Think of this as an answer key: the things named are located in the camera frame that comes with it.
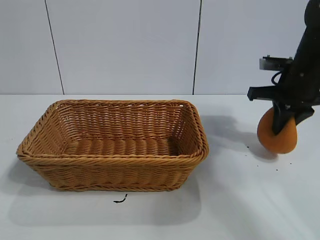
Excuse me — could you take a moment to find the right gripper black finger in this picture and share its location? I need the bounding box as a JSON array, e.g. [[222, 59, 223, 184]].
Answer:
[[272, 103, 292, 136]]

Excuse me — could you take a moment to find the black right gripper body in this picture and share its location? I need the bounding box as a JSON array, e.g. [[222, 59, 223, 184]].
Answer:
[[247, 32, 320, 126]]

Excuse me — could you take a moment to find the orange-brown bread lump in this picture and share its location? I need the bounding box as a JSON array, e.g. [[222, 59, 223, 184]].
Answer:
[[256, 107, 299, 154]]

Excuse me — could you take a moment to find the brown woven wicker basket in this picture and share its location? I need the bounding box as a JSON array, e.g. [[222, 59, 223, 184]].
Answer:
[[16, 99, 210, 193]]

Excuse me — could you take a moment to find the black right camera cable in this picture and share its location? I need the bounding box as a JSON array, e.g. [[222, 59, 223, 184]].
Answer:
[[271, 69, 286, 86]]

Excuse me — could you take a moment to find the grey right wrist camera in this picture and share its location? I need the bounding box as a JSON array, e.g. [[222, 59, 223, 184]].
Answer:
[[258, 55, 295, 72]]

